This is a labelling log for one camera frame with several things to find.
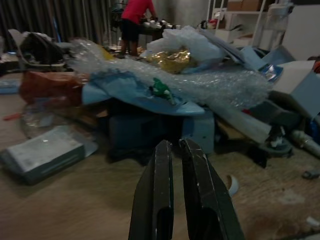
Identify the light blue cardboard box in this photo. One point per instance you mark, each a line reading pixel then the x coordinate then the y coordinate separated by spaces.
pixel 300 85

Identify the white shelving unit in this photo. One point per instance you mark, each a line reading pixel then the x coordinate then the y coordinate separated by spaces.
pixel 240 17

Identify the dark table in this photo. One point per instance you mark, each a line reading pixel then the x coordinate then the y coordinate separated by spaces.
pixel 150 31

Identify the red-brown paper bag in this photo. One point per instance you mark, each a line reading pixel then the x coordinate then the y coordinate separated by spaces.
pixel 50 87

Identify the blue foam block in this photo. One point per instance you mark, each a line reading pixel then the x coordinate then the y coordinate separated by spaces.
pixel 160 132

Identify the white curved plastic piece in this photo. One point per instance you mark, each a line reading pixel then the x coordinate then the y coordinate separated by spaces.
pixel 232 186

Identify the person in red shirt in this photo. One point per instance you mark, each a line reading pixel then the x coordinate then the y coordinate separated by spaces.
pixel 136 17

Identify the dark grey curtain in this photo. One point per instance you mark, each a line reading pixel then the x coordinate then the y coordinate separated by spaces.
pixel 57 17

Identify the black and grey bag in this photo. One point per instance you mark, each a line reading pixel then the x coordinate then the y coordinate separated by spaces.
pixel 40 48

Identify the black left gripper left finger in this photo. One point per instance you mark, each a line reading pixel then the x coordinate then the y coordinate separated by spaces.
pixel 155 190

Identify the white plastic bag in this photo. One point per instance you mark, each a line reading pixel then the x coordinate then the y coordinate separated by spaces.
pixel 185 42

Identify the gold foil wrapper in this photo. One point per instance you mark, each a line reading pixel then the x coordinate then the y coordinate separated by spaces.
pixel 172 58

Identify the red pen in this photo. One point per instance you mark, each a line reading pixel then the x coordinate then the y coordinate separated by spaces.
pixel 11 116

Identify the light blue foam sheet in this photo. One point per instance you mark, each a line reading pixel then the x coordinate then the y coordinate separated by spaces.
pixel 140 100

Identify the clear bubble wrap sheet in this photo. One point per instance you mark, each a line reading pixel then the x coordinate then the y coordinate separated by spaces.
pixel 175 77

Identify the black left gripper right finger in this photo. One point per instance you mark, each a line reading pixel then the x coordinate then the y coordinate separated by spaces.
pixel 202 190

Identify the grey flat carton box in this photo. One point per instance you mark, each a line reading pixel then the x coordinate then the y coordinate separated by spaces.
pixel 42 155

